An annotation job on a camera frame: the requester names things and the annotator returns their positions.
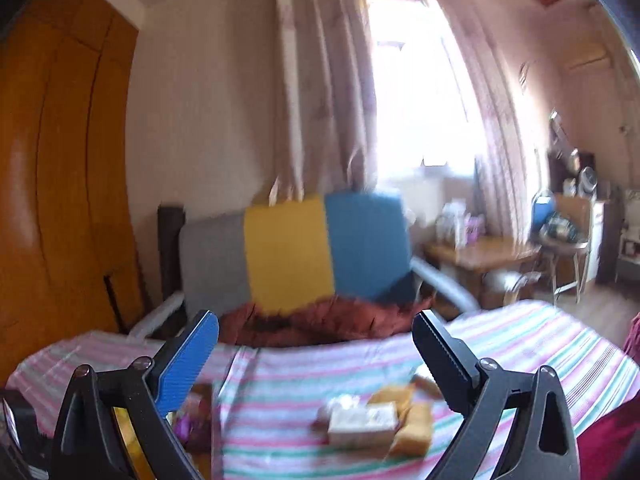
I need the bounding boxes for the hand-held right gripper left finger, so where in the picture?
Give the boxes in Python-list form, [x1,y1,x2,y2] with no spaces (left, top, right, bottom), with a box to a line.
[52,310,220,480]

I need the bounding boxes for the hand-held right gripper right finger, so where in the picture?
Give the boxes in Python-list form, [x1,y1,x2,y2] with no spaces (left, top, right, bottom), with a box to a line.
[413,310,582,480]

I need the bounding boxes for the yellow sponge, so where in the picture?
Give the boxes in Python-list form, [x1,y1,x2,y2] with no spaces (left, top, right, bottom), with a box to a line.
[367,385,416,417]
[390,402,434,457]

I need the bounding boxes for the white plastic-wrapped item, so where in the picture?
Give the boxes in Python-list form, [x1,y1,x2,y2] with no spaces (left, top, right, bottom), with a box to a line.
[325,394,362,412]

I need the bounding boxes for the flat white box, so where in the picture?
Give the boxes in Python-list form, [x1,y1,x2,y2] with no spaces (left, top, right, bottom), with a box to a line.
[327,402,399,449]

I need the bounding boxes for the wooden desk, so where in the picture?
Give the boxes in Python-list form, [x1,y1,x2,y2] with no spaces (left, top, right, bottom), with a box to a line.
[425,237,543,306]

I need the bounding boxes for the striped blanket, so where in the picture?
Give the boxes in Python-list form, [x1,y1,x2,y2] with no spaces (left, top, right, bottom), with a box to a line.
[7,300,631,480]

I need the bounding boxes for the dark red jacket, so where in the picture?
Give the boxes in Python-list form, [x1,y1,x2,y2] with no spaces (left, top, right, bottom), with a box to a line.
[220,296,436,348]

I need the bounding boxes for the tall white box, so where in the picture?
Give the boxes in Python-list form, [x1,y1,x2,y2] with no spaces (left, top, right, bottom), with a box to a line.
[447,202,468,247]

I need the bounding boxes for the grey yellow blue chair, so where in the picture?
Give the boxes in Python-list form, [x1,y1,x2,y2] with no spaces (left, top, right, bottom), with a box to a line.
[127,192,481,341]

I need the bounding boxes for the blue metal chair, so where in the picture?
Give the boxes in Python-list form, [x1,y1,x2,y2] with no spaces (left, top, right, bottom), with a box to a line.
[530,190,593,306]

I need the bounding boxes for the person's dark red clothing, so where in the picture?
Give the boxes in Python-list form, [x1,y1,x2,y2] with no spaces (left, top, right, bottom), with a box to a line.
[575,312,640,480]

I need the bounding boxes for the white cabinet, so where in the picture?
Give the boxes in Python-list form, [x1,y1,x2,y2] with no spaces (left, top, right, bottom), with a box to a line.
[590,197,617,282]

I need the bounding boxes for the pink patterned curtain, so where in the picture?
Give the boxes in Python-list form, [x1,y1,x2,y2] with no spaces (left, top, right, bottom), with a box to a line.
[425,0,542,246]
[272,0,379,206]

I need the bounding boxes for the wooden wardrobe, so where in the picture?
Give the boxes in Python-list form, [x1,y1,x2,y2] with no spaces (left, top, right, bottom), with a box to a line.
[0,0,146,376]

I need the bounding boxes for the window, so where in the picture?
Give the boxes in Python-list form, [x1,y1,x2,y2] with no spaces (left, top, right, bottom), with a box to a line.
[367,0,481,181]

